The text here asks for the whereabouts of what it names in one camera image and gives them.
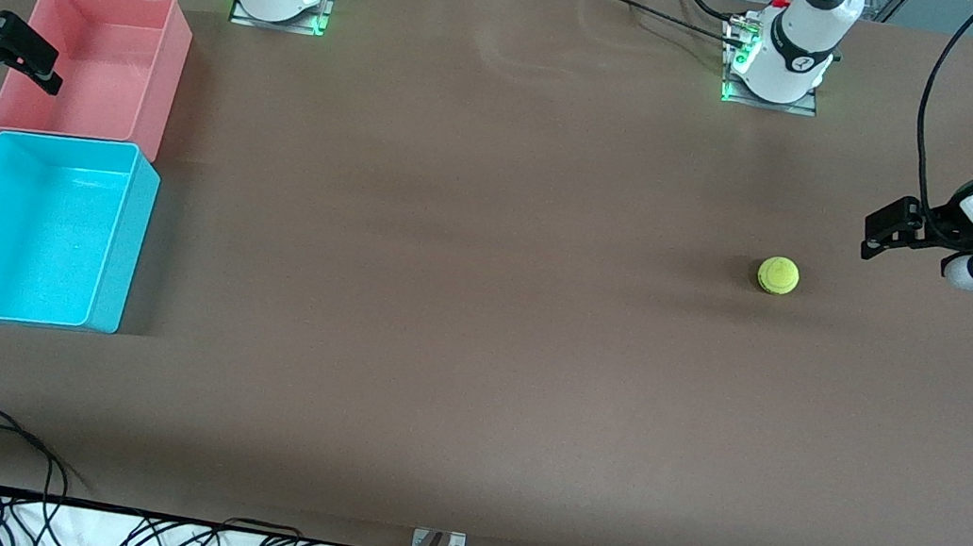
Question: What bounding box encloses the blue plastic bin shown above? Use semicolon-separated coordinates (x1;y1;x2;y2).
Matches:
0;125;166;343

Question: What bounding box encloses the yellow tennis ball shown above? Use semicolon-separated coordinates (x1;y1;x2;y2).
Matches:
755;255;801;298

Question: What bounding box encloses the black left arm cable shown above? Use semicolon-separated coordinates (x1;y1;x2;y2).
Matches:
904;0;973;223

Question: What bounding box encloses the pink plastic bin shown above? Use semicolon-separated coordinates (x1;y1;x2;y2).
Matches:
0;0;199;166

